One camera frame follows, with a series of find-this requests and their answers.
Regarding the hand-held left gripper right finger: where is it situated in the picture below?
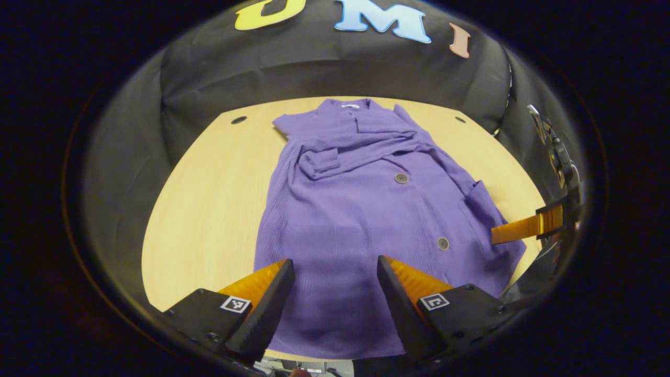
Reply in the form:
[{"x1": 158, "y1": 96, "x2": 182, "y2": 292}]
[{"x1": 377, "y1": 256, "x2": 516, "y2": 363}]

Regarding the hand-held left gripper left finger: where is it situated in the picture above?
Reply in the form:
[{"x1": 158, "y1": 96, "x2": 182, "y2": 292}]
[{"x1": 161, "y1": 259, "x2": 295, "y2": 365}]

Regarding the purple knit cardigan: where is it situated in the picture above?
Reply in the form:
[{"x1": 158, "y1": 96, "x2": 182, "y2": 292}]
[{"x1": 253, "y1": 98, "x2": 527, "y2": 360}]

